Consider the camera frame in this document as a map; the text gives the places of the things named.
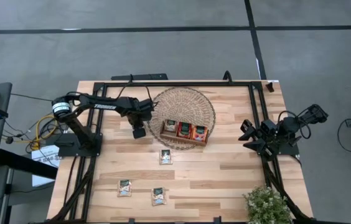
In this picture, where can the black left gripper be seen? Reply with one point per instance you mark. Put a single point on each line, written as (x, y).
(139, 115)

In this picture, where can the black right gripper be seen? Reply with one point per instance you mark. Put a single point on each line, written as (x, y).
(269, 143)

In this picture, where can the beige vanilla tea bag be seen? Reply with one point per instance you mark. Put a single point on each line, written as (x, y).
(158, 196)
(165, 157)
(124, 188)
(170, 126)

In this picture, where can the red strawberry tea bag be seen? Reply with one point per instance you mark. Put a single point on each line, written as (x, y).
(184, 130)

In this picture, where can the orange peach tea bag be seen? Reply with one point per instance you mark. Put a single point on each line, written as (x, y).
(199, 133)

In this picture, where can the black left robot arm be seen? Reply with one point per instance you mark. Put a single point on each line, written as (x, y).
(107, 105)

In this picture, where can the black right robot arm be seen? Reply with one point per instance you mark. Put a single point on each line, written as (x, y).
(287, 130)

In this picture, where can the wooden tea box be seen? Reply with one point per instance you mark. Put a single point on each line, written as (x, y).
(178, 140)

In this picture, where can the round woven placemat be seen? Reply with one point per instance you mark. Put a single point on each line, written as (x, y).
(178, 102)

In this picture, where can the small black clamp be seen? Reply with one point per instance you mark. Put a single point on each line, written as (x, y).
(269, 87)

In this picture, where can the black hook stand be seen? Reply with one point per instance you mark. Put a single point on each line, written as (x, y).
(227, 76)

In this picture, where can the green white-flowered plant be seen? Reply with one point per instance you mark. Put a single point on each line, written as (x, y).
(265, 207)

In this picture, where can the white paper box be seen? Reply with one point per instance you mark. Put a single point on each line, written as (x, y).
(43, 158)

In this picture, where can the black diagonal beam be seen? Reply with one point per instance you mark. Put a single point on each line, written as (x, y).
(26, 163)

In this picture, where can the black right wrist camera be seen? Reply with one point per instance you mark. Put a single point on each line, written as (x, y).
(269, 127)

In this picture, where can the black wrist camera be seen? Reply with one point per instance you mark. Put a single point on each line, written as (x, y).
(147, 104)
(269, 127)

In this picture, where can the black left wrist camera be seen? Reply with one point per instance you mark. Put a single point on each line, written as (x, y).
(147, 104)

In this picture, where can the black table frame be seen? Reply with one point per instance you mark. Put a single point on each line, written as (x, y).
(178, 84)

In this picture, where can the small black bracket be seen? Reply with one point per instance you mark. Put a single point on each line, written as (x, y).
(217, 220)
(131, 221)

